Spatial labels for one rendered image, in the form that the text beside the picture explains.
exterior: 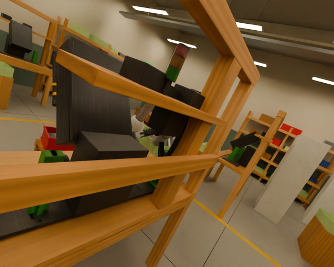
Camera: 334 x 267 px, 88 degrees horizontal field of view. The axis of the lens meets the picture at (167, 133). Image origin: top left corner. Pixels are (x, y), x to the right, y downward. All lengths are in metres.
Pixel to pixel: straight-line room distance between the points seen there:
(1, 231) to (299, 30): 6.67
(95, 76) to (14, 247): 0.65
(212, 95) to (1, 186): 0.88
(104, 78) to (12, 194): 0.31
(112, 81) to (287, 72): 8.03
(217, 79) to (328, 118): 7.23
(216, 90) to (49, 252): 0.99
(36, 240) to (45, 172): 0.42
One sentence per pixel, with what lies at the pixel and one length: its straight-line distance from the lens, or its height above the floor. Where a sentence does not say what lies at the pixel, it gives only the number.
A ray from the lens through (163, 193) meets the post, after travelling 1.13.
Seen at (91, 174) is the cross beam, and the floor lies 1.26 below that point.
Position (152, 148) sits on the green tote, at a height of 0.87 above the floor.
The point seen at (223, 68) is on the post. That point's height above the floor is 1.78.
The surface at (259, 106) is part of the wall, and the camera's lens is 8.03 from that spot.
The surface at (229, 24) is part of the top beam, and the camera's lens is 0.88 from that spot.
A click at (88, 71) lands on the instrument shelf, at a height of 1.52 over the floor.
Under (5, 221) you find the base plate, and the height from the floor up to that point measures 0.90.
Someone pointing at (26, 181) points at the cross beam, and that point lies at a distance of 0.49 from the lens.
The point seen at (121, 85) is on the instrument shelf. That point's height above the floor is 1.52.
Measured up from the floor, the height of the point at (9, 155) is 0.90.
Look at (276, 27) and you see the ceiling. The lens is 6.68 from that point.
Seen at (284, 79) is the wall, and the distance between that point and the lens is 8.24.
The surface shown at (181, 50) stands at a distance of 0.70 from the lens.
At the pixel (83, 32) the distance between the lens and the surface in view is 6.43.
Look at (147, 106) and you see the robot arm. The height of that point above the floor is 1.33.
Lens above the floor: 1.56
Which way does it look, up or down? 12 degrees down
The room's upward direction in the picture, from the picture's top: 25 degrees clockwise
